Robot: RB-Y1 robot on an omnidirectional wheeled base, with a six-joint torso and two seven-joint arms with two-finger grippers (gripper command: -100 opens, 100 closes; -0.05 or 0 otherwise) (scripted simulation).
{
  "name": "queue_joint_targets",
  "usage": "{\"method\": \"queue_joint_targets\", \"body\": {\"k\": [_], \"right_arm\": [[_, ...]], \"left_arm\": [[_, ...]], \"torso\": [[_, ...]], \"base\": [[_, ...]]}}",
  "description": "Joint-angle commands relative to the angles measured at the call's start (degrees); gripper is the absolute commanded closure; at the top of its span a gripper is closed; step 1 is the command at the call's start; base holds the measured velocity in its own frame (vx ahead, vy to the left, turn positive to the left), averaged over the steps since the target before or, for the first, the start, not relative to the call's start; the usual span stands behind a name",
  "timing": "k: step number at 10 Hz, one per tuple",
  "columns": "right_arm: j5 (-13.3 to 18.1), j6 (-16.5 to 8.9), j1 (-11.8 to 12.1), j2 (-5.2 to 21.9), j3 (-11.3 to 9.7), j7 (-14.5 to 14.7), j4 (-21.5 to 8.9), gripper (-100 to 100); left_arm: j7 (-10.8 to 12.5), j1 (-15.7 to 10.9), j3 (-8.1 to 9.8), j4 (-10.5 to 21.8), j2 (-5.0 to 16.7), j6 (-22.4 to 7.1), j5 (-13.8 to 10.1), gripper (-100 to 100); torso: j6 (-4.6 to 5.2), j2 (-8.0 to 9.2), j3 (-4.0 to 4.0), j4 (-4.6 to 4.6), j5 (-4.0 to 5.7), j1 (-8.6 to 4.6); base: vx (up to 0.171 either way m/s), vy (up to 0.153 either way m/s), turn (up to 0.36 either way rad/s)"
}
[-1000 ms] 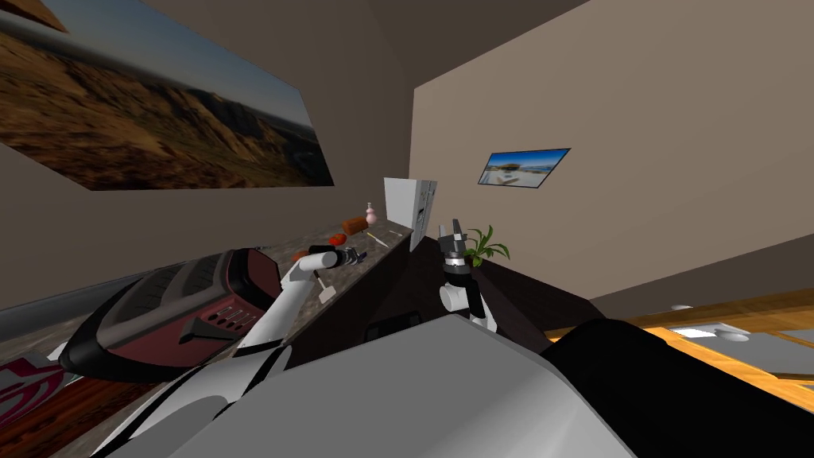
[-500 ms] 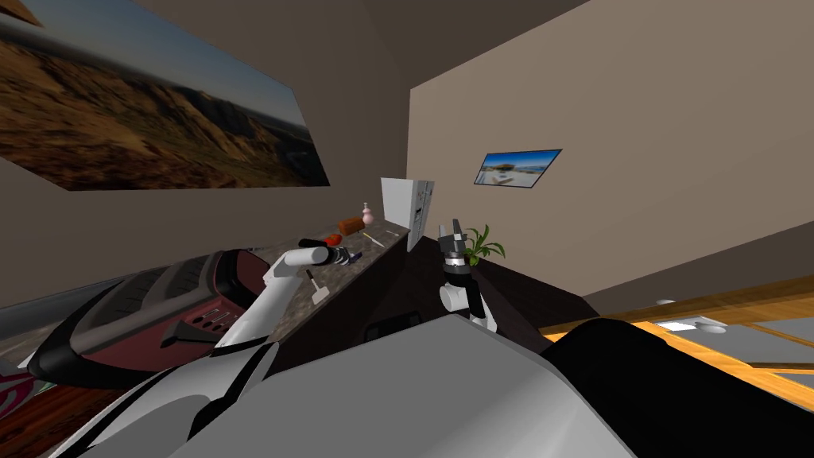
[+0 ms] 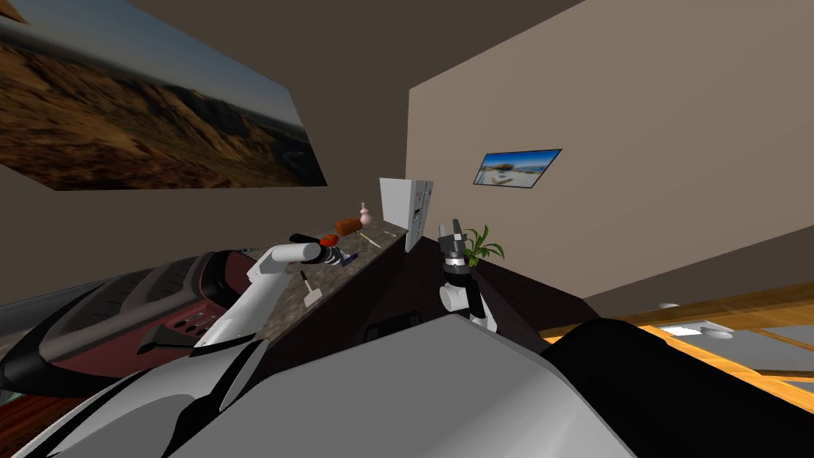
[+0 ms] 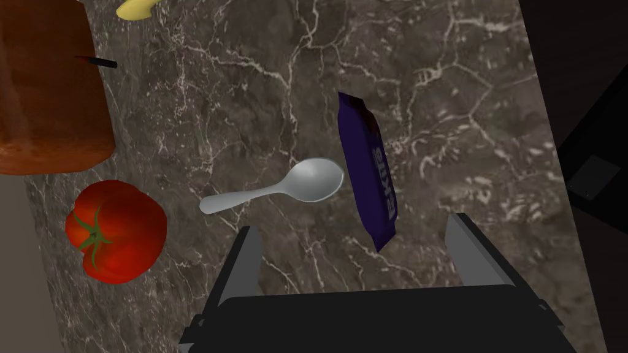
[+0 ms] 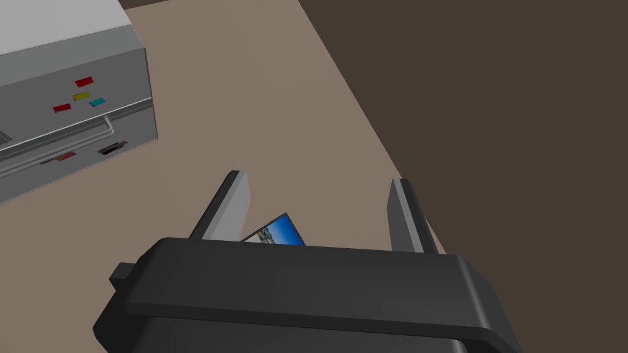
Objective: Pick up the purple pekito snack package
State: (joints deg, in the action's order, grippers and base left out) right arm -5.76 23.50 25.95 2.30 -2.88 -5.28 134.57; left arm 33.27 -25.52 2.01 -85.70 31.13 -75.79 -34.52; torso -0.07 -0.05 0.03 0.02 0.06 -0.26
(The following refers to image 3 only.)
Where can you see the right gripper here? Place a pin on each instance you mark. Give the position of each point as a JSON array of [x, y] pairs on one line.
[[454, 245]]

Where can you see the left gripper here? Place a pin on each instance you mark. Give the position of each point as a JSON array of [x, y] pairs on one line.
[[348, 259]]

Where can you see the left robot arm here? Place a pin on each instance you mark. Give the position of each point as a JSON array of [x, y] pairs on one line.
[[245, 305]]

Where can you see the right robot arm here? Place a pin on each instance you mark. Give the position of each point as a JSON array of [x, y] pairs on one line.
[[668, 394]]

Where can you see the red round fruit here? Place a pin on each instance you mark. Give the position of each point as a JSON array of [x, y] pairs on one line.
[[329, 240]]

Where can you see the pale yellow knife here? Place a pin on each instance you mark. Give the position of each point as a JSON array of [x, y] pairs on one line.
[[370, 240]]

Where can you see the brown bread loaf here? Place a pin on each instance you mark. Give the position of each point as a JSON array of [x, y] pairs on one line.
[[348, 226]]

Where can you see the green potted plant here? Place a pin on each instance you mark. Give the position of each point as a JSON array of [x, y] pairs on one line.
[[483, 249]]

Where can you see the pink vase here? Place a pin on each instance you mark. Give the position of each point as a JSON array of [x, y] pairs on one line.
[[365, 217]]

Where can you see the white refrigerator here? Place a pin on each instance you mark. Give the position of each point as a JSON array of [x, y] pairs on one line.
[[404, 203]]

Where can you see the small beach picture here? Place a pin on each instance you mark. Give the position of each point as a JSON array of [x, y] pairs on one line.
[[515, 168]]

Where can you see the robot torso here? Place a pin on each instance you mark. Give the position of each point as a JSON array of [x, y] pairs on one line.
[[407, 394]]

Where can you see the large desert landscape picture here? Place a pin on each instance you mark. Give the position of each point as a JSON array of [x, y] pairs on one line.
[[127, 108]]

